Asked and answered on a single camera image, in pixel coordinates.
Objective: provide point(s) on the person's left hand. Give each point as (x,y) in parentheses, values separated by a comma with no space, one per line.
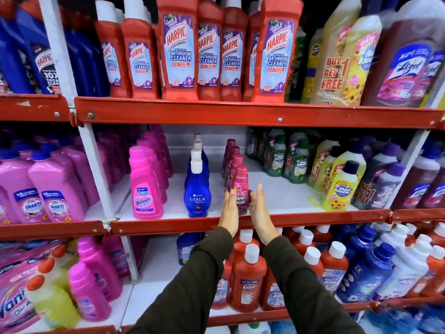
(228,215)

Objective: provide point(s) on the person's right hand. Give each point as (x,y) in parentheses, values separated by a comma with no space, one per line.
(262,219)

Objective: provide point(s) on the green cleaner bottles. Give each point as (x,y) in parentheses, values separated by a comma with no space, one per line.
(299,166)

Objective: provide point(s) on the red Bactin bottles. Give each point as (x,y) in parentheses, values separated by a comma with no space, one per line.
(248,285)

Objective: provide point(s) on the yellow Max Kleen bottles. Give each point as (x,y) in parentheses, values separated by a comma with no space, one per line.
(342,191)

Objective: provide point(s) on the red metal shelf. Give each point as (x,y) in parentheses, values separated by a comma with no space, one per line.
(31,107)
(243,114)

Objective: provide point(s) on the row of pink Shakti bottles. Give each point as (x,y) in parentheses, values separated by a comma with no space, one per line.
(59,177)

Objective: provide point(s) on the yellow buy-one-get-one bottles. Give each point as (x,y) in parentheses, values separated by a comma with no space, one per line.
(333,38)

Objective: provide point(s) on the row of red Harpic bottles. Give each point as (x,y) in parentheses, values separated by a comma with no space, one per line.
(278,6)

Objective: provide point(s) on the row of blue Harpic bottles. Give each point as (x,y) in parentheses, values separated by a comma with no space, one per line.
(14,66)

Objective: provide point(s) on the person's left forearm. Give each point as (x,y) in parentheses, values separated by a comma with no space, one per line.
(187,292)

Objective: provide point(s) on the person's right forearm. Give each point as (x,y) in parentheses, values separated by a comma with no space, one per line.
(306,295)

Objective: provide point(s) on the white metal shelf upright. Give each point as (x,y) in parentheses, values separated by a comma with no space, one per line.
(410,159)
(59,48)

